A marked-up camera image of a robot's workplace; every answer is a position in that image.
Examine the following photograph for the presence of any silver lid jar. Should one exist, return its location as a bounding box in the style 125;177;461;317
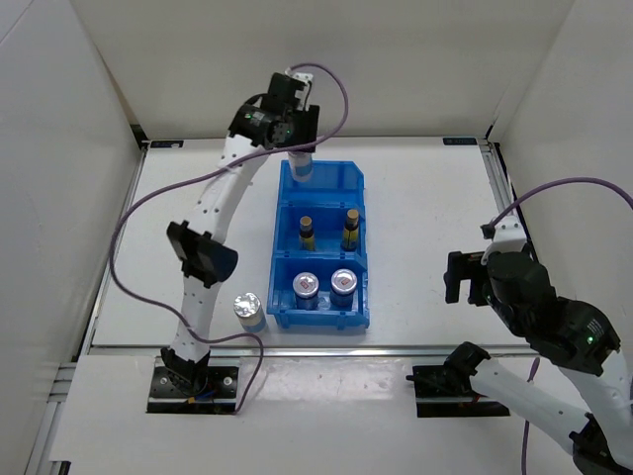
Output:
233;292;267;333
288;151;314;182

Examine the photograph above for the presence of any yellow label sauce bottle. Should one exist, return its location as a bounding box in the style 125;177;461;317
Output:
299;216;316;251
341;209;360;251

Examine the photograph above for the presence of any yellow label sauce bottle front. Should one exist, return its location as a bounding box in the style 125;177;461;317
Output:
299;216;316;251

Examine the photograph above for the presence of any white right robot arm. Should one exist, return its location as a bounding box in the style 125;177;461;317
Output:
443;251;632;474

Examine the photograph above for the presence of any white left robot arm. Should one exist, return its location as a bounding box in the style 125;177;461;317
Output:
161;71;319;396

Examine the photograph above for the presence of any blue plastic divided bin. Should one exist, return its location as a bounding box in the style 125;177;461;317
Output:
267;160;370;331

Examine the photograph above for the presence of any silver lid jar front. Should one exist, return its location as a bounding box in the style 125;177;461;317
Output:
233;292;267;333

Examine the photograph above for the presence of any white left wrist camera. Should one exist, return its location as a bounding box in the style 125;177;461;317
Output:
285;68;314;111

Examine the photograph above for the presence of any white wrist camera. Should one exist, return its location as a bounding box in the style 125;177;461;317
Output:
481;215;527;266
285;68;314;111

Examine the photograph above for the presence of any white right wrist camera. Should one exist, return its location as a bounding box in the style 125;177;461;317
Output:
481;215;527;266

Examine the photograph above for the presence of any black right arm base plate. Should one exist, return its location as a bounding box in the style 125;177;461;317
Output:
406;365;509;419

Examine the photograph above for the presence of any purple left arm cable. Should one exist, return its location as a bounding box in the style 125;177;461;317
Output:
108;61;351;415

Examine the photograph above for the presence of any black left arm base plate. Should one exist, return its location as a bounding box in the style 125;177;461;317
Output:
146;359;240;416

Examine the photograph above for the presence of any aluminium table edge rail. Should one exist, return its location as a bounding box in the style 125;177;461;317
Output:
86;345;536;358

